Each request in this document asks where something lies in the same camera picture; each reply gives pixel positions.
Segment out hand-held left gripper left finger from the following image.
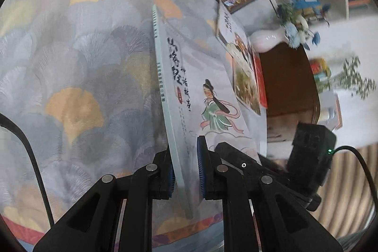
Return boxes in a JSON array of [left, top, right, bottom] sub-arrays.
[[32, 146, 176, 252]]

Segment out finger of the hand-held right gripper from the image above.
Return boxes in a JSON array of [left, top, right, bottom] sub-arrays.
[[214, 141, 267, 181]]

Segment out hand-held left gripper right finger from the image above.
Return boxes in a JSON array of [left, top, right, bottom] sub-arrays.
[[196, 135, 344, 252]]

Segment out pale book lady picture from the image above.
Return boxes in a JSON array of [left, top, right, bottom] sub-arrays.
[[151, 3, 263, 219]]

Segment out red cover book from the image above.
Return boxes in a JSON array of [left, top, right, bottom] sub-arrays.
[[250, 46, 269, 110]]

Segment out person's right forearm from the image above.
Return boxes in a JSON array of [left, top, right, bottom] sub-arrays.
[[335, 228, 370, 252]]

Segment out white cup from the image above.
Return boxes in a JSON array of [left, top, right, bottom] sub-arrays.
[[323, 107, 336, 122]]

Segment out pink edged tray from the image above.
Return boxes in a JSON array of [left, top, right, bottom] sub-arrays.
[[320, 92, 344, 130]]

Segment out brown wooden cabinet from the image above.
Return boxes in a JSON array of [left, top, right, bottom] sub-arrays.
[[258, 42, 321, 126]]

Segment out colourful box stack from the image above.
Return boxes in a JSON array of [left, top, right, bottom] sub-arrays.
[[309, 58, 332, 85]]

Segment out green leafy plant sprigs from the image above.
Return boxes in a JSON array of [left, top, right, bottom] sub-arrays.
[[317, 55, 373, 101]]

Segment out white book animal picture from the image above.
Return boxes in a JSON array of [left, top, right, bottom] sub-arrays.
[[215, 0, 262, 117]]

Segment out white vase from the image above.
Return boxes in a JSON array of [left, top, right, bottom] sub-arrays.
[[249, 28, 289, 54]]

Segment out ginkgo patterned tablecloth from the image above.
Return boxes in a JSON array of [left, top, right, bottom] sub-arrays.
[[0, 0, 268, 252]]

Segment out black cable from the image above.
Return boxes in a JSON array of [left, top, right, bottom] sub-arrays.
[[0, 113, 56, 225], [331, 145, 378, 215]]

